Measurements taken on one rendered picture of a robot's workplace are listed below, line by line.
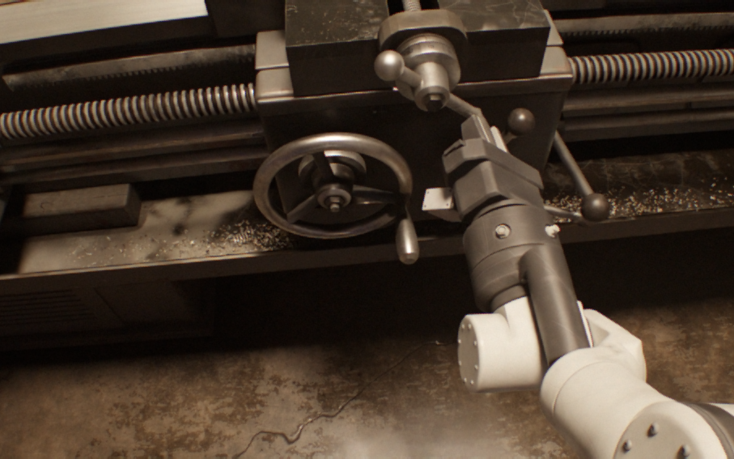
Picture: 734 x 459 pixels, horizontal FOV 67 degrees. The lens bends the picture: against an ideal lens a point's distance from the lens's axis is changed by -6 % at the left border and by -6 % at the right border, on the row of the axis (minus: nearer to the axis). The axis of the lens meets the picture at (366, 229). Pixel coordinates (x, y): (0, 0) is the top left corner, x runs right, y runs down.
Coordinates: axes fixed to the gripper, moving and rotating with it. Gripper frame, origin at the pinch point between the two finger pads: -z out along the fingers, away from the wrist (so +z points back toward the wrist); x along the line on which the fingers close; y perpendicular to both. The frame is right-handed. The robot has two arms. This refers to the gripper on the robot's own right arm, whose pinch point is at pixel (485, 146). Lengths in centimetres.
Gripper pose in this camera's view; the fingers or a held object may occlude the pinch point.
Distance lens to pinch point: 64.3
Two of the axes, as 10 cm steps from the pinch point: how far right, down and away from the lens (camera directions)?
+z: 0.9, 8.2, -5.6
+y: 6.2, -4.9, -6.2
